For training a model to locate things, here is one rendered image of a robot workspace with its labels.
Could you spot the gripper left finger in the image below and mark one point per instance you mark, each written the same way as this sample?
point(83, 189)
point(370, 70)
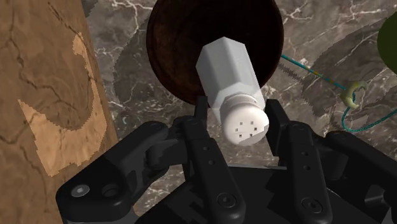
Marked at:
point(204, 161)

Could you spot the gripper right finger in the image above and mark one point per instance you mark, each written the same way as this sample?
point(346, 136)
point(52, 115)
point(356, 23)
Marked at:
point(305, 167)

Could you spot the white salt shaker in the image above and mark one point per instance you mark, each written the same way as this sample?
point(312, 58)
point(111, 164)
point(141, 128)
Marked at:
point(228, 77)

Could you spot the dark brown round bowl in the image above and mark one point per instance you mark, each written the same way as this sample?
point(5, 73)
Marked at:
point(186, 40)

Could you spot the dark green round object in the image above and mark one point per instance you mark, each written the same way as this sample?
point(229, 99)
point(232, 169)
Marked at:
point(389, 43)

